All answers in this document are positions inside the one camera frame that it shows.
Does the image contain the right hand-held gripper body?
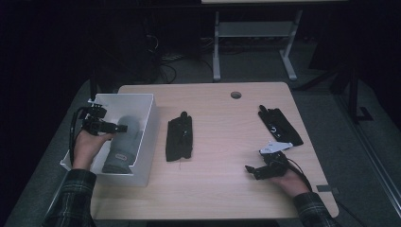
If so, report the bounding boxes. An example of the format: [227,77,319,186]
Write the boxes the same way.
[258,140,294,181]

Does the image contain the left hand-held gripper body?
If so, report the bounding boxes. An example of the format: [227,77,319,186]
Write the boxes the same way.
[80,98,112,137]

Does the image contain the grey mitten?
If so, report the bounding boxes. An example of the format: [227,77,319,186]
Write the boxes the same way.
[101,114,144,175]

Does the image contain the white box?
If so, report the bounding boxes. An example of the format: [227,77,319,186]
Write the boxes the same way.
[60,93,160,187]

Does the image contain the person's right hand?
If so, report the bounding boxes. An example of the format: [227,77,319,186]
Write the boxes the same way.
[270,169,312,199]

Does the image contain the person's left hand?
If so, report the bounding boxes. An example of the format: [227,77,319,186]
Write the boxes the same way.
[71,128,117,171]

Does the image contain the black glove with white mark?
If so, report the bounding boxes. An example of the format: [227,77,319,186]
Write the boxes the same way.
[257,104,305,148]

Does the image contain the black tape strip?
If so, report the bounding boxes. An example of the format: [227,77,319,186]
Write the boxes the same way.
[316,184,340,195]

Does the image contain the black glove with knuckle pads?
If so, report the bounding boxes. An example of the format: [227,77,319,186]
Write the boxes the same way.
[165,111,194,163]

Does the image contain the black metal stand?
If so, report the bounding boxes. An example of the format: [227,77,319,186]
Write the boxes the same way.
[292,62,375,125]

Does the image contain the left hand-held gripper black cable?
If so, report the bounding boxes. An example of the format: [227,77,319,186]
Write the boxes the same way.
[68,106,90,166]

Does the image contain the hand-held gripper black cable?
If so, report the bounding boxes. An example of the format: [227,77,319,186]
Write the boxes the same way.
[286,157,314,193]
[68,106,90,166]

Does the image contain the right hand-held gripper black cable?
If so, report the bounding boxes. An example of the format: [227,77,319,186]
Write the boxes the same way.
[286,157,314,193]

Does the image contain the black floor cables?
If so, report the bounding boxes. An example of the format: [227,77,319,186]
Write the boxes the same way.
[145,31,190,85]

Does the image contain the grey metal table frame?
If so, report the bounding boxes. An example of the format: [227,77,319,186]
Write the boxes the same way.
[212,9,304,82]

